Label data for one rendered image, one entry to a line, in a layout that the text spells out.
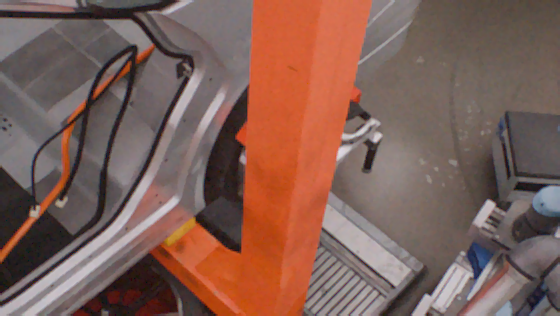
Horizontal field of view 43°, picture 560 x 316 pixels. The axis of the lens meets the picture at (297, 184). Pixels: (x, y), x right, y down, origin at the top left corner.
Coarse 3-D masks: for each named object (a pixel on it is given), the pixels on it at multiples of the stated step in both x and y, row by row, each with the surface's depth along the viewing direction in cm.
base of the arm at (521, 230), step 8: (520, 216) 253; (512, 224) 256; (520, 224) 251; (528, 224) 247; (512, 232) 255; (520, 232) 251; (528, 232) 248; (536, 232) 246; (544, 232) 245; (552, 232) 247; (520, 240) 252
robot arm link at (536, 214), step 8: (544, 192) 239; (552, 192) 239; (536, 200) 240; (544, 200) 237; (552, 200) 237; (528, 208) 248; (536, 208) 240; (544, 208) 237; (552, 208) 235; (528, 216) 246; (536, 216) 241; (544, 216) 239; (552, 216) 236; (536, 224) 244; (544, 224) 241; (552, 224) 240
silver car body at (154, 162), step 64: (0, 0) 150; (64, 0) 157; (128, 0) 169; (192, 0) 182; (384, 0) 268; (0, 64) 255; (64, 64) 255; (128, 64) 253; (192, 64) 203; (0, 128) 261; (64, 128) 224; (128, 128) 241; (192, 128) 221; (0, 192) 249; (64, 192) 235; (128, 192) 221; (192, 192) 243; (0, 256) 229; (64, 256) 215; (128, 256) 235
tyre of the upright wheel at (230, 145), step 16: (240, 96) 240; (240, 112) 239; (224, 128) 242; (240, 128) 239; (224, 144) 242; (240, 144) 244; (208, 160) 250; (224, 160) 245; (208, 176) 257; (224, 176) 251; (224, 192) 260
